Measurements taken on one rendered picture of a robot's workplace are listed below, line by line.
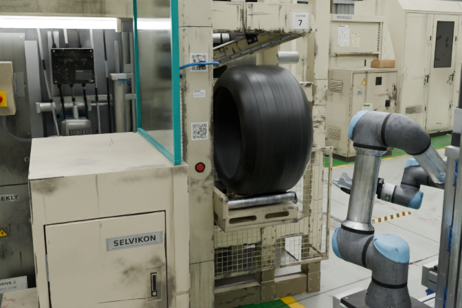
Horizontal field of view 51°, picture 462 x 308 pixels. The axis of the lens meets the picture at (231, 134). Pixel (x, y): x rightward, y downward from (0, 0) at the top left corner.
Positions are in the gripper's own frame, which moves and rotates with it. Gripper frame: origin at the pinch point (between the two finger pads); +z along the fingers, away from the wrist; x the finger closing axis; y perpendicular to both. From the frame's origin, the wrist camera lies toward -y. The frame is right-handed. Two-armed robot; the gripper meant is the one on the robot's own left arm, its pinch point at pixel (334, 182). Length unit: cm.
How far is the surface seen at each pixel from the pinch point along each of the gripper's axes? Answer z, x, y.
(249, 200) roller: 32.3, 17.9, -7.8
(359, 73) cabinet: 98, -427, -148
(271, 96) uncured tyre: 28.6, 2.3, 36.7
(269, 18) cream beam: 52, -47, 52
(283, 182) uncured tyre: 19.7, 9.4, 0.2
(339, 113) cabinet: 114, -404, -200
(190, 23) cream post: 63, 5, 64
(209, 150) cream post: 51, 18, 13
